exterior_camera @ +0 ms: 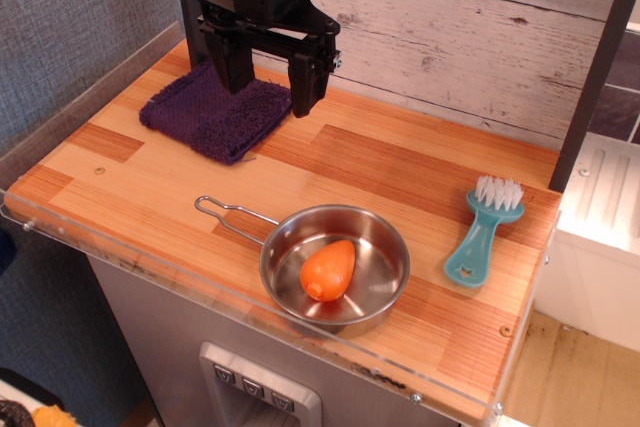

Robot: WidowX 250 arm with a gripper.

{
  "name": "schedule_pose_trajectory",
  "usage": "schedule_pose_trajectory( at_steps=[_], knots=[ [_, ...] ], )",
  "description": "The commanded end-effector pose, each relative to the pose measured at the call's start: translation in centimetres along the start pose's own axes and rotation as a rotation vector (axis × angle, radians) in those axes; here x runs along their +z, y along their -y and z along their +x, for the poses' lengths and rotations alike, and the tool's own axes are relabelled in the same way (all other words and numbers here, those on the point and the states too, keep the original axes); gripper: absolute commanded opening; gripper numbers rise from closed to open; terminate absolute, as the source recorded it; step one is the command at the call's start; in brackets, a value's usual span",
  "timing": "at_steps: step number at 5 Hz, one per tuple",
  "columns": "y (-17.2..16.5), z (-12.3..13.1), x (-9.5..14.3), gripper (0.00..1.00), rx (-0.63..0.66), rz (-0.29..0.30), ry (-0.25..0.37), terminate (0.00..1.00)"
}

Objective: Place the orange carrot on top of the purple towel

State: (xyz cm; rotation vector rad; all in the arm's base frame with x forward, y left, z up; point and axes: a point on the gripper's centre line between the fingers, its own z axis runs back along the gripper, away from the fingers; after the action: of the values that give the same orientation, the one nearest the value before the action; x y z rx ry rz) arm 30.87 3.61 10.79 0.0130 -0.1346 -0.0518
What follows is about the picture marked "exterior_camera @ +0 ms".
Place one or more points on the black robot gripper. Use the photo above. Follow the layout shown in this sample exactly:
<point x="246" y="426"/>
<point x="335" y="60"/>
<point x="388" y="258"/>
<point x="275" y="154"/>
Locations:
<point x="290" y="29"/>

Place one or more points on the orange toy carrot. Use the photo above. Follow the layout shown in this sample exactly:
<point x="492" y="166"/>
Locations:
<point x="326" y="275"/>

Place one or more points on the purple folded cloth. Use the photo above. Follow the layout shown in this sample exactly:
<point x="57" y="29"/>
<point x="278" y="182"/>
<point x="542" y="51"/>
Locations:
<point x="199" y="112"/>

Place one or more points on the small steel pan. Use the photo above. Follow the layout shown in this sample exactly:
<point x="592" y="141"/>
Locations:
<point x="381" y="273"/>

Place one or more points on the clear acrylic table guard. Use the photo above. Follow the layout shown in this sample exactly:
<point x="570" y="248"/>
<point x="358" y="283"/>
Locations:
<point x="175" y="277"/>

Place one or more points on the teal dish brush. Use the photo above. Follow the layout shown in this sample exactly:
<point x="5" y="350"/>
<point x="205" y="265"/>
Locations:
<point x="493" y="201"/>

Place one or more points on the silver dispenser button panel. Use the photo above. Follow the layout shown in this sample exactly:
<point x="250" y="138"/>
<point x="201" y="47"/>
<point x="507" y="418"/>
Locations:
<point x="244" y="393"/>

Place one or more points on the white toy sink counter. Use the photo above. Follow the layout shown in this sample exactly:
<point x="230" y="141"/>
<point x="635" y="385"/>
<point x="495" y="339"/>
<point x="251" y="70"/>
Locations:
<point x="590" y="279"/>

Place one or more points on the orange yellow object bottom left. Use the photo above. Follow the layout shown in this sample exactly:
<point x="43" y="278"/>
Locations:
<point x="53" y="416"/>

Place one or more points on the dark right frame post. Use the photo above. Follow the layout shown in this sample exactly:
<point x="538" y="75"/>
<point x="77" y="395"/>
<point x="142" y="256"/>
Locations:
<point x="616" y="24"/>

